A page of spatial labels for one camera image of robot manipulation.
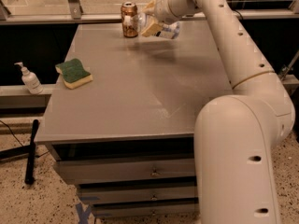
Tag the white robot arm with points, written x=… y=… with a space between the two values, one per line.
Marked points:
x=234 y=134

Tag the black stand leg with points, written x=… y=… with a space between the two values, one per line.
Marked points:
x=29 y=151

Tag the metal railing frame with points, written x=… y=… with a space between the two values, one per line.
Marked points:
x=79 y=11

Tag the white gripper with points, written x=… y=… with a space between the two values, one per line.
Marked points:
x=165 y=7

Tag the blue tape cross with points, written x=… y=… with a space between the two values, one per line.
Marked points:
x=85 y=215

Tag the blue clear plastic bottle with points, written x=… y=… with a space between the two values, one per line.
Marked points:
x=146 y=25

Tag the white pump dispenser bottle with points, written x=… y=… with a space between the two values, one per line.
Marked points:
x=30 y=80

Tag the grey drawer cabinet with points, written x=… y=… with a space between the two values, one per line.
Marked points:
x=125 y=139

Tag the orange soda can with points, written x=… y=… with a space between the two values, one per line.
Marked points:
x=129 y=19

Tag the green yellow sponge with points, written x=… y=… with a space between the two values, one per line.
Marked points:
x=73 y=73

